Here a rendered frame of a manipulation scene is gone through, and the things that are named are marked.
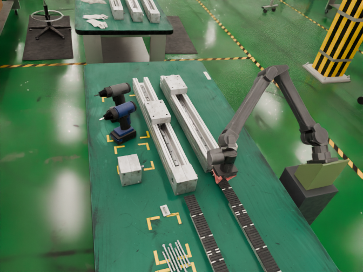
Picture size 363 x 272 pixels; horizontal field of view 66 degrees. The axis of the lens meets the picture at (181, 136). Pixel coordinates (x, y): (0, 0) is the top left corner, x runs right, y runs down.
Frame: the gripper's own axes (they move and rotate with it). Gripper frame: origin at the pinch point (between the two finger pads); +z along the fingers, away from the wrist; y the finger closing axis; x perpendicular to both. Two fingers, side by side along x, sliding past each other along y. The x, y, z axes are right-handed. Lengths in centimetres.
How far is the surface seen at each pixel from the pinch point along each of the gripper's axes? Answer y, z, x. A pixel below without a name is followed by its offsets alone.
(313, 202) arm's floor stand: -45, 9, 20
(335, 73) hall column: -287, 68, -175
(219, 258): 18.2, -0.7, 33.9
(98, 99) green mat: 46, 2, -81
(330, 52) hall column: -272, 41, -187
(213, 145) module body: -2.7, -6.1, -17.9
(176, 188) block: 23.6, -2.9, 0.5
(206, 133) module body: -3.2, -6.3, -27.4
